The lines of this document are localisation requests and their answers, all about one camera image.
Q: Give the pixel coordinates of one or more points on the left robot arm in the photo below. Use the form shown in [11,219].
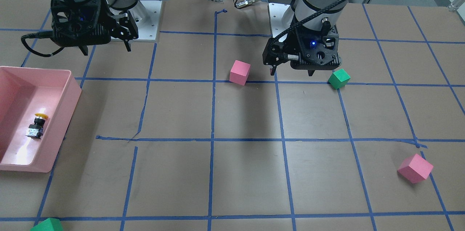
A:
[312,14]

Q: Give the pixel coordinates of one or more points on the pink plastic bin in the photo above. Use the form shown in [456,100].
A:
[24,92]

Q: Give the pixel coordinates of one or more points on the pink cube far side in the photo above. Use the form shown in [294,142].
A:
[415,169]

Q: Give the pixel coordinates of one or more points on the green cube near left arm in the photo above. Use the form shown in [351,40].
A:
[338,79]

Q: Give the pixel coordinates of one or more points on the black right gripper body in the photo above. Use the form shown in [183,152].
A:
[105,14]

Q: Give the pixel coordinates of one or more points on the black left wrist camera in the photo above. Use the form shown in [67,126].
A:
[318,50]

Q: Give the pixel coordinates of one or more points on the pink cube near centre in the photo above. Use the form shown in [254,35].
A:
[239,72]

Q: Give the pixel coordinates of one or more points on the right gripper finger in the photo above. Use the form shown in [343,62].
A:
[84,49]
[128,45]

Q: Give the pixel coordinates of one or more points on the yellow push button switch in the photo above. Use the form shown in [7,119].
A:
[36,129]

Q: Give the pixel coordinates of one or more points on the green cube near bin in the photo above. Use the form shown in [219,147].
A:
[50,224]

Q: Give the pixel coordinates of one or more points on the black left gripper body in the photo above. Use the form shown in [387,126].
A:
[287,44]

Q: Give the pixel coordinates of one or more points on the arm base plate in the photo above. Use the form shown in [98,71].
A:
[147,16]
[281,16]

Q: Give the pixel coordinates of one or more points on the pink cube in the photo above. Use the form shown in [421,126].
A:
[239,72]
[415,169]

